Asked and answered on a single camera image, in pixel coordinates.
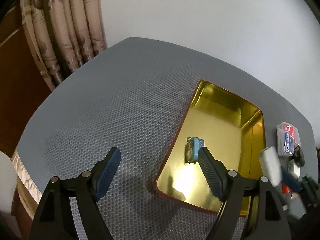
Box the white charger cube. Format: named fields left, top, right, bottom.
left=259, top=146, right=282, bottom=187

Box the black power adapter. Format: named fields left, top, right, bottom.
left=292, top=145, right=305, bottom=167

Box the clear box blue label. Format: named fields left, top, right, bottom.
left=277, top=122, right=301, bottom=157

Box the red tape measure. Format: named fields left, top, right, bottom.
left=281, top=183, right=292, bottom=195

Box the red gold coffee tin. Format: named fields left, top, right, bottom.
left=154, top=80, right=266, bottom=213

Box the grey honeycomb table mat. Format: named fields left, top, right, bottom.
left=17, top=37, right=318, bottom=239

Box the beige patterned curtain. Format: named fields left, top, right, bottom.
left=20, top=0, right=107, bottom=90

